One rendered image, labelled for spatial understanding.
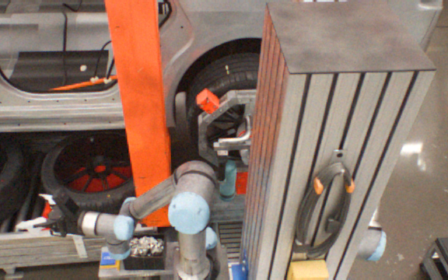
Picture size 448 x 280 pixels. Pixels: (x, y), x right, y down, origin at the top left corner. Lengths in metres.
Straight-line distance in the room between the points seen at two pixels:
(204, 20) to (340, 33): 1.37
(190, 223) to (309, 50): 0.68
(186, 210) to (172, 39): 1.18
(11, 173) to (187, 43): 1.29
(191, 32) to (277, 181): 1.43
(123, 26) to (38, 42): 1.68
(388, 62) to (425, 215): 2.66
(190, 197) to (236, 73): 1.09
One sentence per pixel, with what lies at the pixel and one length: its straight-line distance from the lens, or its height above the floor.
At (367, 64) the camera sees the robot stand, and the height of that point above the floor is 2.03.
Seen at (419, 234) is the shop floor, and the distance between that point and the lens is 3.29.
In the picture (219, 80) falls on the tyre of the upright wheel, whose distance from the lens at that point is 2.23.
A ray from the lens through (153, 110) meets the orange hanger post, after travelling 1.80.
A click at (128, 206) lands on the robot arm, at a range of 1.62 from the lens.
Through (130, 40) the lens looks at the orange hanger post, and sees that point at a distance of 1.62.
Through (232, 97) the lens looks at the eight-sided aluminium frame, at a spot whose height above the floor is 1.12.
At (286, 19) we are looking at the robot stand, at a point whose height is 2.03.
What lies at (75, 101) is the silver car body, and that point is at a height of 0.94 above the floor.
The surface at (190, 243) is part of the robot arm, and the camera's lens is 1.41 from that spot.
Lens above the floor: 2.43
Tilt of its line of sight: 44 degrees down
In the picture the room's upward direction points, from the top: 3 degrees clockwise
